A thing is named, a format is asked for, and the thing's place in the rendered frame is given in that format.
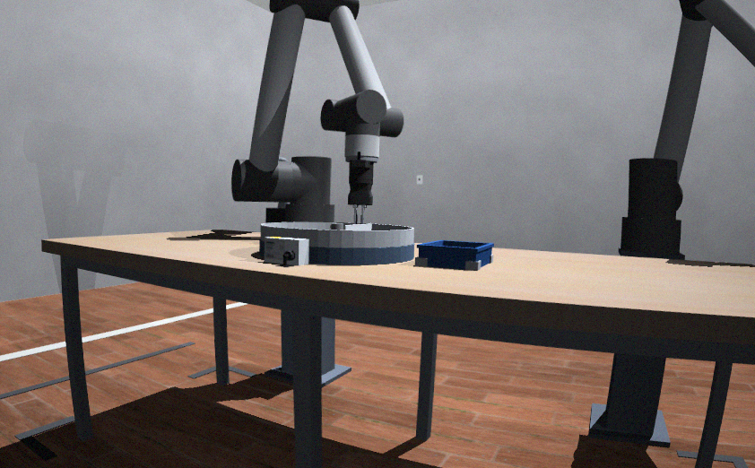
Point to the blue open-top crate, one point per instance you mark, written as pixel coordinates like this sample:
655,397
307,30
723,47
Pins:
453,254

